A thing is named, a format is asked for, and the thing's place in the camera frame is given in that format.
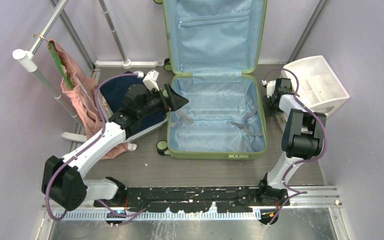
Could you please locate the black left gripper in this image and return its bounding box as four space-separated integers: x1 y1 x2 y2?
137 83 188 118

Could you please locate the white plastic drawer organizer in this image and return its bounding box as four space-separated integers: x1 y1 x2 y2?
280 55 350 118

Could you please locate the navy blue garment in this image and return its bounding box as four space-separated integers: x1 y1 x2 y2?
100 76 165 134

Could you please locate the white perforated plastic basket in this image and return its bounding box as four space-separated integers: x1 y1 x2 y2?
100 71 168 142

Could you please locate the green ribbed hard-shell suitcase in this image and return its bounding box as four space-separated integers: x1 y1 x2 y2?
163 0 267 159

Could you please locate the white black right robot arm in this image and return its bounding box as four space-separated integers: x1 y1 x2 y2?
257 78 327 206

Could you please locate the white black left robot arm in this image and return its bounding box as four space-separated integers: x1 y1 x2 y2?
41 83 189 212

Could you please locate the pink cloth garment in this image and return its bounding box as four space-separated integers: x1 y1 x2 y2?
47 39 128 161

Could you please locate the green clothes hanger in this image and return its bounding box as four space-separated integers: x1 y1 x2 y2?
49 41 74 90

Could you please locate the white and silver clothes rack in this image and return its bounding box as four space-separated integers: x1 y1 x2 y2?
12 0 160 143

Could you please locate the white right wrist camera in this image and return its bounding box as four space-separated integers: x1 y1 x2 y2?
261 79 276 98

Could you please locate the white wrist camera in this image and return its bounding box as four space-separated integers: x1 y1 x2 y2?
135 69 160 91
261 79 276 98

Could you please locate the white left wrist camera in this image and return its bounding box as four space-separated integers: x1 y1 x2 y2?
135 69 160 91

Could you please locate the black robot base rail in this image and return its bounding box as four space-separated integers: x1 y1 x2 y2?
93 183 290 224

